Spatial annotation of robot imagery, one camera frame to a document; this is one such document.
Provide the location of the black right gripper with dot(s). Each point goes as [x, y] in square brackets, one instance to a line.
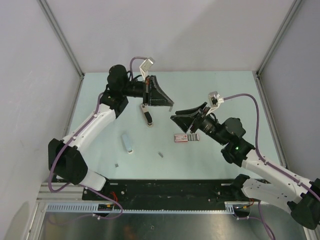
[185, 121]

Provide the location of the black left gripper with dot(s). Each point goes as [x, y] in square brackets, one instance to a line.
[158, 98]

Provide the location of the black beige stapler base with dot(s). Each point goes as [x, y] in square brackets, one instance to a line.
[147, 115]

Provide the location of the red white staple box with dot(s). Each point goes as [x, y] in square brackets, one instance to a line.
[184, 138]

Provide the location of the light blue stapler cover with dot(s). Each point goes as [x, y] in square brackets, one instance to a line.
[127, 143]

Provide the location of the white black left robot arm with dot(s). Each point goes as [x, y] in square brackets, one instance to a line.
[65, 156]

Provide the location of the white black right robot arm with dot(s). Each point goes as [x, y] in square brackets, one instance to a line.
[296, 195]

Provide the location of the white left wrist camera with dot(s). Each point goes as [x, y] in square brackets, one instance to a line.
[145, 66]

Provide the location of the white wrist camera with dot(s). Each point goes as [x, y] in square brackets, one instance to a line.
[215, 100]
[145, 66]

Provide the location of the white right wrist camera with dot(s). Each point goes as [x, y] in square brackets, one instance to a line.
[215, 100]

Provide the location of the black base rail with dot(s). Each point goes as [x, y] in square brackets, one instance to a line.
[169, 195]

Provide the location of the aluminium frame rail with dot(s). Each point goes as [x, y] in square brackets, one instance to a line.
[70, 193]

